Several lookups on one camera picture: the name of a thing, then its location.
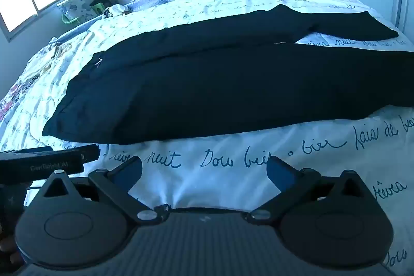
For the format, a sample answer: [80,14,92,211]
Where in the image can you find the yellowish patterned cloth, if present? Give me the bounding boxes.
[19,45,63,81]

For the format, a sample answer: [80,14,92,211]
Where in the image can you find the colourful printed quilt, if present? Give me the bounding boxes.
[0,82,33,124]

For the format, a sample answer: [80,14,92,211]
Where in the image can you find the black pants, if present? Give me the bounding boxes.
[42,4,414,145]

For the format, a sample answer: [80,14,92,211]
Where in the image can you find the white script-printed bedspread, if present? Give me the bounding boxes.
[0,0,414,276]

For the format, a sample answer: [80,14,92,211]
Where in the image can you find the white patterned cloth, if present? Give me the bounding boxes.
[103,4,130,18]

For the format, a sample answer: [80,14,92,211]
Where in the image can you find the green plastic chair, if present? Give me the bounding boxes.
[61,12,82,26]

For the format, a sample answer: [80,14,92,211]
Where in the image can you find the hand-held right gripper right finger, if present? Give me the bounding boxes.
[246,156,372,226]

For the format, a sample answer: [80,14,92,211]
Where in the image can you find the person's left hand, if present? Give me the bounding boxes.
[0,235,23,267]

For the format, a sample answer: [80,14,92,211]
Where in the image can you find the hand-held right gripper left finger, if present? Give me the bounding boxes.
[40,156,171,226]

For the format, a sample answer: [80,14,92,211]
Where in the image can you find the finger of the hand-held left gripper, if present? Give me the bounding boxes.
[53,144,101,163]

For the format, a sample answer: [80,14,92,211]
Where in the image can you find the white floral pillow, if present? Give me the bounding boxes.
[56,0,98,25]

